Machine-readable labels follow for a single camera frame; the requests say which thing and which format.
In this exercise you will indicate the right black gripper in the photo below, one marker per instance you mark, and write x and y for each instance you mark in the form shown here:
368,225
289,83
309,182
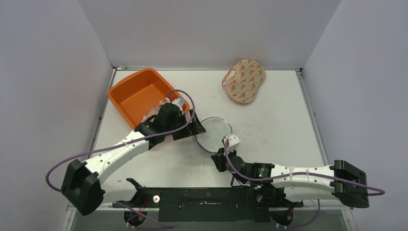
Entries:
220,157

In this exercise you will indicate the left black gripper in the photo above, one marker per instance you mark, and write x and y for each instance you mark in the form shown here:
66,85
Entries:
195,127

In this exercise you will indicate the white mesh laundry bag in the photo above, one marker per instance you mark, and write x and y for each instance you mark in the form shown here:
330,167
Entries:
216,129

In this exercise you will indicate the orange plastic tub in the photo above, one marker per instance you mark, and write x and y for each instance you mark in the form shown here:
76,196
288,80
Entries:
138,93

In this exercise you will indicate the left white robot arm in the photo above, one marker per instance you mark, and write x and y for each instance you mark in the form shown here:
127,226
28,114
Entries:
84,183

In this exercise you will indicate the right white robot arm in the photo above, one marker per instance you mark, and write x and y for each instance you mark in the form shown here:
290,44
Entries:
341,181

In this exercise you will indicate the beige bra in tub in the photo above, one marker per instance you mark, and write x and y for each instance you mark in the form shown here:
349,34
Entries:
155,110

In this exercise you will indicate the floral padded bra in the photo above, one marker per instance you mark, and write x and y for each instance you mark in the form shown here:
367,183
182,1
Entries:
243,80

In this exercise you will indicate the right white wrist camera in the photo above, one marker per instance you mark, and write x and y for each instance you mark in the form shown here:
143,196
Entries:
230,142

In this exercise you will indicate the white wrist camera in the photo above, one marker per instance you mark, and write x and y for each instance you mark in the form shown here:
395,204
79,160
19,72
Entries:
179,102
230,142

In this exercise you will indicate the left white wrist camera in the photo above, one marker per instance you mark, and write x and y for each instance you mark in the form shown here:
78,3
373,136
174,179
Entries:
179,102

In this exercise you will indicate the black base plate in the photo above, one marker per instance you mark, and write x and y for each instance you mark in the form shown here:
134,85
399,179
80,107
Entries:
212,204

